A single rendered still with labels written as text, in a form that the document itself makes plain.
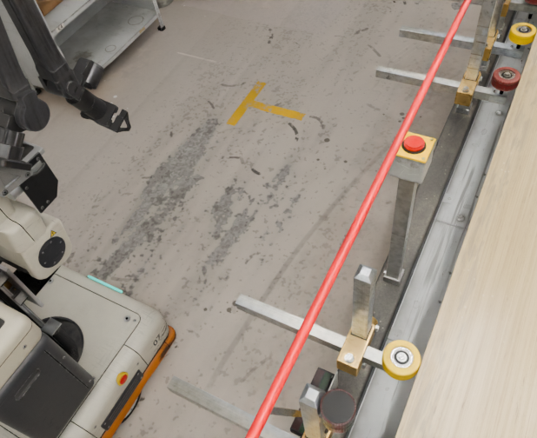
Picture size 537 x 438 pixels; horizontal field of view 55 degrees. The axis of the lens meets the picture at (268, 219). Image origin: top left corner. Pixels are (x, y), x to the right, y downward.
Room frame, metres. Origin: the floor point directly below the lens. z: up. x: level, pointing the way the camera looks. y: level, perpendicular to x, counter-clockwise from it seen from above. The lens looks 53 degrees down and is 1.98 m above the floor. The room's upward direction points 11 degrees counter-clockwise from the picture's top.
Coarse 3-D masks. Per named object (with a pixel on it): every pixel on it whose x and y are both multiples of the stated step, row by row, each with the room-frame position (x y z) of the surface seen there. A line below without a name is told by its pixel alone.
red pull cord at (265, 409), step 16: (464, 0) 0.52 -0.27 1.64; (448, 32) 0.46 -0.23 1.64; (432, 64) 0.42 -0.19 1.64; (432, 80) 0.40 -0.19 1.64; (416, 96) 0.37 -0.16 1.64; (416, 112) 0.36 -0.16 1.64; (400, 128) 0.34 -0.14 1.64; (400, 144) 0.32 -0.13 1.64; (384, 160) 0.30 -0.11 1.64; (384, 176) 0.28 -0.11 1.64; (368, 192) 0.27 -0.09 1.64; (368, 208) 0.25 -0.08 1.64; (352, 224) 0.24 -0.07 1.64; (352, 240) 0.23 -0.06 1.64; (336, 256) 0.21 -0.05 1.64; (336, 272) 0.20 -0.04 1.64; (320, 288) 0.19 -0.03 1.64; (320, 304) 0.17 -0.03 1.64; (304, 320) 0.16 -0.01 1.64; (304, 336) 0.15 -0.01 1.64; (288, 352) 0.14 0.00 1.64; (288, 368) 0.13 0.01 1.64; (272, 384) 0.12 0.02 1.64; (272, 400) 0.11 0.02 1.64; (256, 416) 0.10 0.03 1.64; (256, 432) 0.09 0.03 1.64
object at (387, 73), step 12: (384, 72) 1.42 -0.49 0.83; (396, 72) 1.40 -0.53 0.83; (408, 72) 1.39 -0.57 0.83; (420, 84) 1.34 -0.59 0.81; (432, 84) 1.32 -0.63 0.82; (444, 84) 1.30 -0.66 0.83; (456, 84) 1.28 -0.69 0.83; (480, 96) 1.23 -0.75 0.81; (492, 96) 1.20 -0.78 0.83; (504, 96) 1.19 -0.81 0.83
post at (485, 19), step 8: (488, 0) 1.29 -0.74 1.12; (496, 0) 1.29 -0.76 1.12; (488, 8) 1.28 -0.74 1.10; (480, 16) 1.29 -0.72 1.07; (488, 16) 1.28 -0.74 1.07; (480, 24) 1.29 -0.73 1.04; (488, 24) 1.28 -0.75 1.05; (480, 32) 1.29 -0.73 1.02; (488, 32) 1.30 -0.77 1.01; (480, 40) 1.28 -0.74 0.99; (472, 48) 1.29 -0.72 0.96; (480, 48) 1.28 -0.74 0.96; (472, 56) 1.29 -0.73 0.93; (480, 56) 1.28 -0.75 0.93; (472, 64) 1.29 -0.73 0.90; (480, 64) 1.28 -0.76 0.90; (472, 72) 1.28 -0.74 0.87
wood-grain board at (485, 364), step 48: (528, 96) 1.10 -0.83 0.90; (528, 144) 0.92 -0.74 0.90; (528, 192) 0.76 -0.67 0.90; (480, 240) 0.64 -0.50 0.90; (528, 240) 0.62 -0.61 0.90; (480, 288) 0.52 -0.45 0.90; (528, 288) 0.50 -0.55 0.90; (432, 336) 0.43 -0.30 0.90; (480, 336) 0.41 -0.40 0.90; (528, 336) 0.39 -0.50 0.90; (432, 384) 0.33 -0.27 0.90; (480, 384) 0.31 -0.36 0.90; (528, 384) 0.29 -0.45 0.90; (432, 432) 0.24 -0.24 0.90; (480, 432) 0.22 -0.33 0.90; (528, 432) 0.21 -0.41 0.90
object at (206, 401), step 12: (180, 384) 0.44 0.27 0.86; (180, 396) 0.43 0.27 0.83; (192, 396) 0.41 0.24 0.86; (204, 396) 0.41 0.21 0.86; (204, 408) 0.39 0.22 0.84; (216, 408) 0.38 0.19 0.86; (228, 408) 0.37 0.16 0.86; (228, 420) 0.35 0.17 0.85; (240, 420) 0.34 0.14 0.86; (252, 420) 0.34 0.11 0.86; (264, 432) 0.31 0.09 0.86; (276, 432) 0.30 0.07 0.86
